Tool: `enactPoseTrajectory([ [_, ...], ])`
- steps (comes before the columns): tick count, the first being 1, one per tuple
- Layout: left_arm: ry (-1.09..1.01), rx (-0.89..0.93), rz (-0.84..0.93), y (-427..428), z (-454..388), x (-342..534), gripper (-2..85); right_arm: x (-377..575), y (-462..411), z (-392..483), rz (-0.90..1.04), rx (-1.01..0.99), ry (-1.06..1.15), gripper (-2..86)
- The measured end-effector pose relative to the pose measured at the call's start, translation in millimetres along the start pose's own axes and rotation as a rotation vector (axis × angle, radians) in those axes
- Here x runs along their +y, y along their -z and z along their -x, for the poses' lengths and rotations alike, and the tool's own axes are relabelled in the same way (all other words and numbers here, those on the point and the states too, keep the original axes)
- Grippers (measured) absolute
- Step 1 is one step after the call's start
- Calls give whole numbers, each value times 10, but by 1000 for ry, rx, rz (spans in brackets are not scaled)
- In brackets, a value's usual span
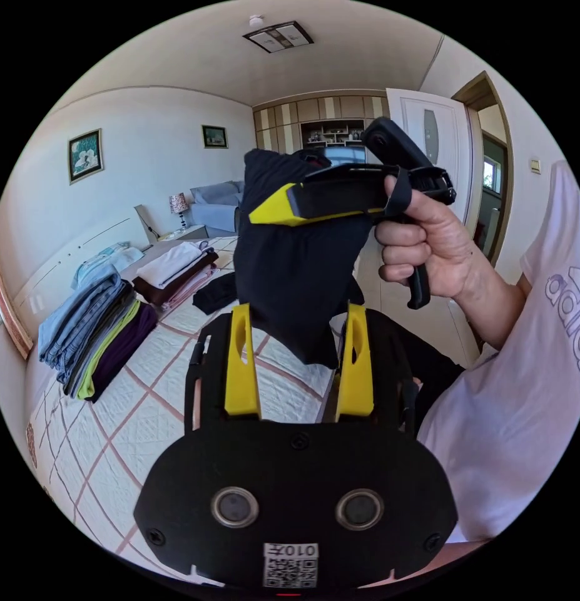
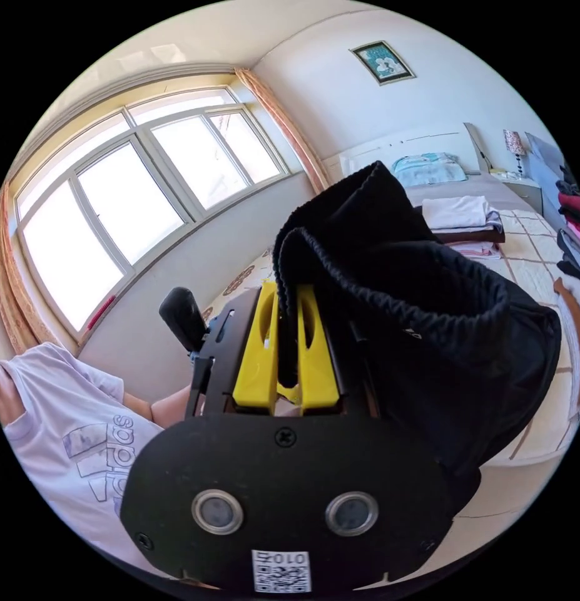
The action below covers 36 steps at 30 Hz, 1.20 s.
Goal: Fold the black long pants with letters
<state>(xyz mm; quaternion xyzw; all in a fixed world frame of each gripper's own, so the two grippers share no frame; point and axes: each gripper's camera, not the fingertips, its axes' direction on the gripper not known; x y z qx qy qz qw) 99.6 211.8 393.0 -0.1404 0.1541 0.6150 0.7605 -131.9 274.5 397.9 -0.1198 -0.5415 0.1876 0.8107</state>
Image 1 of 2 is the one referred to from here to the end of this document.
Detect pile of clothes with jeans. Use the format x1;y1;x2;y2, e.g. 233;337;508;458
38;271;160;404

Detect pile of light blue clothes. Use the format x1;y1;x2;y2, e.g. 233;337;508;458
73;242;145;287

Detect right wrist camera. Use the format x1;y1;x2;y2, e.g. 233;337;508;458
361;116;436;172

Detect square ceiling light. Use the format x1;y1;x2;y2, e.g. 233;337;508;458
242;20;315;54

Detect small framed picture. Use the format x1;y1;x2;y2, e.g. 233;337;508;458
201;124;228;150

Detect large framed flower picture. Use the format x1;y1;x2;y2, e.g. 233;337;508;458
68;128;104;185

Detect pile of white and brown clothes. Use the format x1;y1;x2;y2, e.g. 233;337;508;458
131;240;220;312

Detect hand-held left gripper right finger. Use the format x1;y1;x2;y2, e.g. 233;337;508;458
335;302;376;422

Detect bedside table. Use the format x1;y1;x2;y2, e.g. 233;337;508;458
158;224;210;243

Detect striped wall cupboard with shelves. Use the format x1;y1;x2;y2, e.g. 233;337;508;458
252;95;392;157

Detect person's body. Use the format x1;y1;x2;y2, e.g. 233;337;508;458
415;159;580;547

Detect black long pants with letters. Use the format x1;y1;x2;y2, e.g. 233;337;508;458
192;148;467;423

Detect table lamp with patterned shade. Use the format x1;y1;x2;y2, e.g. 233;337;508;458
169;192;188;234

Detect grey sofa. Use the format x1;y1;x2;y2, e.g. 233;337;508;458
190;180;247;234

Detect bed with white checked quilt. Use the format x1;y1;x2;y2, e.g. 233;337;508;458
10;218;348;557

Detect person's right forearm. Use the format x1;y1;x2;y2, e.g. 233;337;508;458
456;277;528;351

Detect window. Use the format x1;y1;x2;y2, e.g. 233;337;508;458
482;157;503;194

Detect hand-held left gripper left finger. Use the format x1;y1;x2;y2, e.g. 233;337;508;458
223;302;263;420

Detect person's right hand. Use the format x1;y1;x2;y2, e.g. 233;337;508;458
373;174;504;302

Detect white door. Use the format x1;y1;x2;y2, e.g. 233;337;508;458
385;88;474;222

